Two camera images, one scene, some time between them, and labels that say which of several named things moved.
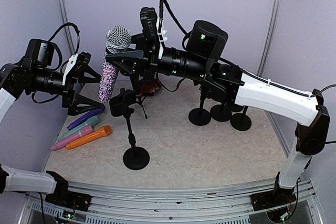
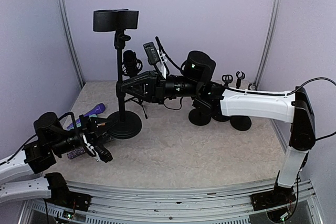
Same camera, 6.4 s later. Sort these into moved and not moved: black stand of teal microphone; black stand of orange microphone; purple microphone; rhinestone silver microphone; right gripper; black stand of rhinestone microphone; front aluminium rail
Moved: rhinestone silver microphone; black stand of rhinestone microphone; right gripper
Not moved: black stand of orange microphone; front aluminium rail; purple microphone; black stand of teal microphone
